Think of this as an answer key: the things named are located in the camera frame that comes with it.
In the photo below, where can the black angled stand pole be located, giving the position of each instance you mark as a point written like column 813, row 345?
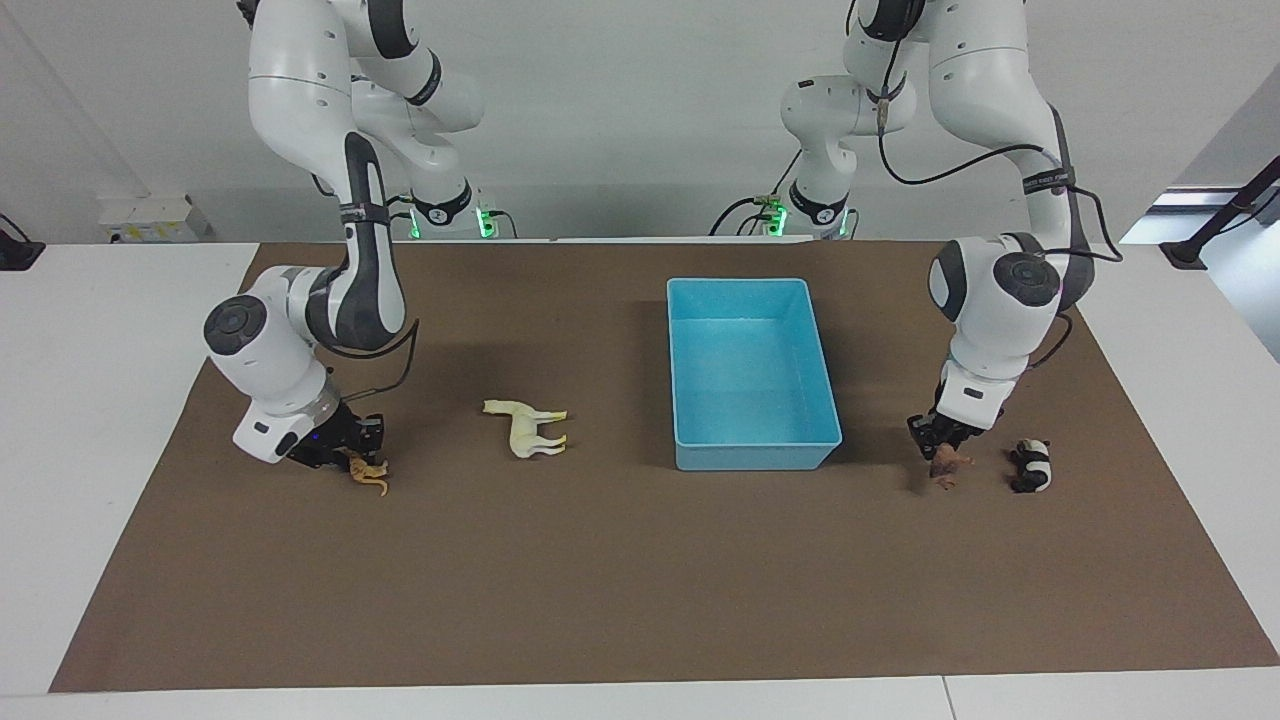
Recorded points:
column 1215, row 215

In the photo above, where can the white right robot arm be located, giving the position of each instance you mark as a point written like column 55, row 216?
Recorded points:
column 330, row 120

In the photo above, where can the black and white panda toy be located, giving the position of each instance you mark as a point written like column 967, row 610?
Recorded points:
column 1032, row 465

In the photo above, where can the brown lion toy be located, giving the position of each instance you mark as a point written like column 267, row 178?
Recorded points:
column 948, row 468

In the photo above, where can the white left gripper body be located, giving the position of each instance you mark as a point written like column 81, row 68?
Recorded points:
column 972, row 398

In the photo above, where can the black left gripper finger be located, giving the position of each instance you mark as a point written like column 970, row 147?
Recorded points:
column 965, row 434
column 925, row 432

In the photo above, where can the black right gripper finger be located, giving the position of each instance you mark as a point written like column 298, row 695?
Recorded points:
column 365, row 432
column 320, row 452

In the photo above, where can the light blue storage box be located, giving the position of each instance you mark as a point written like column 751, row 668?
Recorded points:
column 750, row 380

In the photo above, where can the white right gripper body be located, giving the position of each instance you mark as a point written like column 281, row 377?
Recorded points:
column 275, row 435

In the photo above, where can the brown table mat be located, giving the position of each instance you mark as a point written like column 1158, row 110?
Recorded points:
column 640, row 580

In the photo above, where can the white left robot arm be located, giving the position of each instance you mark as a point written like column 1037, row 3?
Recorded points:
column 990, row 290

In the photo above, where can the white wall socket box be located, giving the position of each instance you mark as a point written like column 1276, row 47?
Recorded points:
column 150, row 218

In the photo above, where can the orange striped tiger toy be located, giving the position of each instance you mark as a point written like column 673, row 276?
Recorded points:
column 370, row 472

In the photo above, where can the cream white horse toy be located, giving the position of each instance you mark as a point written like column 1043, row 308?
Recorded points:
column 525, row 425

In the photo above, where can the black stand with base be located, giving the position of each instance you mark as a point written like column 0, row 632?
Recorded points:
column 18, row 250

